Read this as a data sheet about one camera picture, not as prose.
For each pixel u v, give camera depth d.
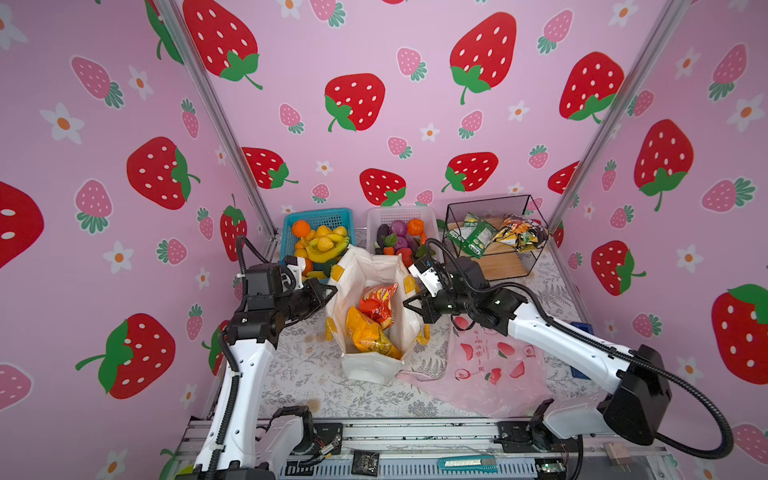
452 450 0.73
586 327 0.87
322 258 1.04
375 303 0.78
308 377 0.84
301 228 1.11
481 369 0.85
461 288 0.57
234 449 0.38
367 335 0.72
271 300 0.55
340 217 1.17
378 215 1.17
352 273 0.78
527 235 0.90
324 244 1.06
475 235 0.93
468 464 0.70
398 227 1.15
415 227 1.15
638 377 0.42
